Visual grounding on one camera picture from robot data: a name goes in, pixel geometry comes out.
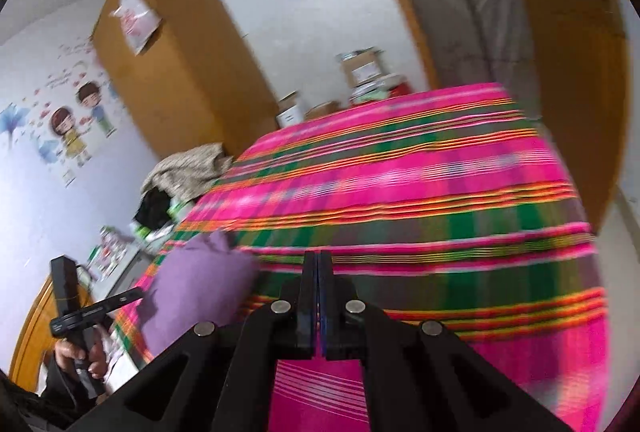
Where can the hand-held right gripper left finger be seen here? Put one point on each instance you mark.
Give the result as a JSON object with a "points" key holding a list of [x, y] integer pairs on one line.
{"points": [[306, 302]]}

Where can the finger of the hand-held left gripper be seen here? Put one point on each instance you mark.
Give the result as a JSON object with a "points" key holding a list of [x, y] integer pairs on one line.
{"points": [[125, 299]]}

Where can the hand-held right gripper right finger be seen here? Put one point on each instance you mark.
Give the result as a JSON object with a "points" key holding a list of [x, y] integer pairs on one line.
{"points": [[332, 307]]}

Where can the purple knit sweater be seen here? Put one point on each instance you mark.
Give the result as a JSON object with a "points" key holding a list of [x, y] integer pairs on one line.
{"points": [[200, 282]]}

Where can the person's left forearm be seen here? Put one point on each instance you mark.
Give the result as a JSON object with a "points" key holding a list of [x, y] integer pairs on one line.
{"points": [[62, 392]]}

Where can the person's left hand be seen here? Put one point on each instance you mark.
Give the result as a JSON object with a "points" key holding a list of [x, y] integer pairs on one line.
{"points": [[67, 352]]}

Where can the green tissue pack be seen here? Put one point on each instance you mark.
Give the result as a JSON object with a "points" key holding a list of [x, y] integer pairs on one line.
{"points": [[178, 208], [142, 232]]}

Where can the black garment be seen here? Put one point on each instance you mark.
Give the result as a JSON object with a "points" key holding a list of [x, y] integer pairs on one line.
{"points": [[152, 207]]}

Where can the beige floral cloth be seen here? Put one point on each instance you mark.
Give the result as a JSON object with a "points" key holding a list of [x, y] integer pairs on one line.
{"points": [[185, 172]]}

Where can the pink green plaid bedsheet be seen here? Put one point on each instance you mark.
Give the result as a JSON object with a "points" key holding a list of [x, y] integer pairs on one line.
{"points": [[425, 172]]}

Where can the white cardboard box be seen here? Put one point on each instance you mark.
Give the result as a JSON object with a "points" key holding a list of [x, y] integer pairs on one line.
{"points": [[290, 112]]}

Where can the low cardboard box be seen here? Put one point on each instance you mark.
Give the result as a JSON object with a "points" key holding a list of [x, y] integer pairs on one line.
{"points": [[322, 110]]}

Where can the pile of parcel bags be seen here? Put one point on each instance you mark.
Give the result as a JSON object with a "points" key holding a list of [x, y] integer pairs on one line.
{"points": [[380, 91]]}

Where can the brown cardboard box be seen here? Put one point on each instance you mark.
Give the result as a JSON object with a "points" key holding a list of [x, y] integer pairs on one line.
{"points": [[361, 69]]}

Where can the wooden wardrobe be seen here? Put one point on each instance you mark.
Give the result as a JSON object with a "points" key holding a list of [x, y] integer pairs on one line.
{"points": [[190, 62]]}

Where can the white plastic bag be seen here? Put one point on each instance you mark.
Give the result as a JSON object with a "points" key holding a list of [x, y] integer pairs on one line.
{"points": [[135, 22]]}

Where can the clear plastic door curtain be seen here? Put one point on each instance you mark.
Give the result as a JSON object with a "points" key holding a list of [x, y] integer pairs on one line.
{"points": [[460, 2]]}

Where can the wooden door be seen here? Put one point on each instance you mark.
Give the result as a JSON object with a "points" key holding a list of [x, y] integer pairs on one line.
{"points": [[565, 62]]}

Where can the wooden bed frame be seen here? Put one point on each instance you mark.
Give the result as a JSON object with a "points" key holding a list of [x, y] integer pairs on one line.
{"points": [[35, 332]]}

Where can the white wall switch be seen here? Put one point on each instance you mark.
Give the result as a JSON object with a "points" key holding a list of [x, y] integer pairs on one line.
{"points": [[69, 177]]}

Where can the cartoon couple wall sticker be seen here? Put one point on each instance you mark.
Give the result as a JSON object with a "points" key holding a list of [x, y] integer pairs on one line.
{"points": [[70, 132]]}

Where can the wooden door frame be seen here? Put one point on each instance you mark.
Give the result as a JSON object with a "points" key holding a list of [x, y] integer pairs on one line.
{"points": [[400, 2]]}

